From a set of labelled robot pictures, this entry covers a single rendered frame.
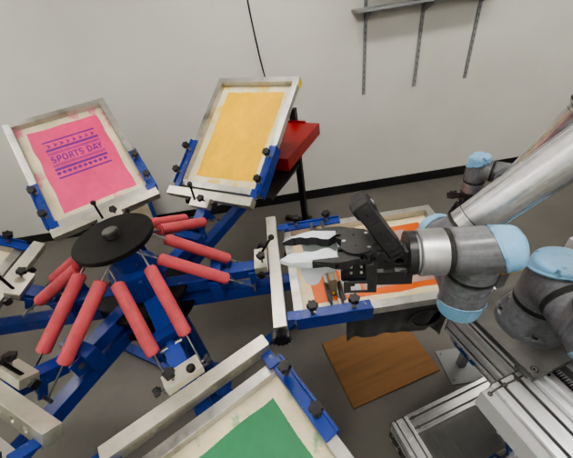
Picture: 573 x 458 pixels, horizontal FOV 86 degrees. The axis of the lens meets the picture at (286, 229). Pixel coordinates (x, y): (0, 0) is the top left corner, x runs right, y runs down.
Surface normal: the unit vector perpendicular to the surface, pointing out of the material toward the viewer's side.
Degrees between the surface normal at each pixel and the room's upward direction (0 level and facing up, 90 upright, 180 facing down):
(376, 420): 0
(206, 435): 0
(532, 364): 0
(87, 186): 32
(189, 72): 90
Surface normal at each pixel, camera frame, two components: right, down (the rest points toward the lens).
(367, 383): -0.13, -0.77
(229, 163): -0.32, -0.32
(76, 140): 0.19, -0.41
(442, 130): 0.09, 0.62
